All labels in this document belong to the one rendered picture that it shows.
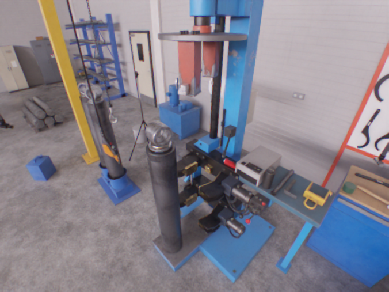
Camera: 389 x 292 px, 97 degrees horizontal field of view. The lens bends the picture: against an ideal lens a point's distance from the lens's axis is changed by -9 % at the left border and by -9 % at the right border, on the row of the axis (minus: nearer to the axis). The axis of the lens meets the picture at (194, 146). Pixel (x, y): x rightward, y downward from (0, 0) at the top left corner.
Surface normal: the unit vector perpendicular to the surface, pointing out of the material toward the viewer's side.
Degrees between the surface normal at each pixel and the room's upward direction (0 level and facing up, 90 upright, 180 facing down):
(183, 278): 0
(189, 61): 90
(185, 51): 90
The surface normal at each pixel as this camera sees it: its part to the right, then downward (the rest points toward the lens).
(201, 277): 0.00, -0.83
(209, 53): -0.40, 0.50
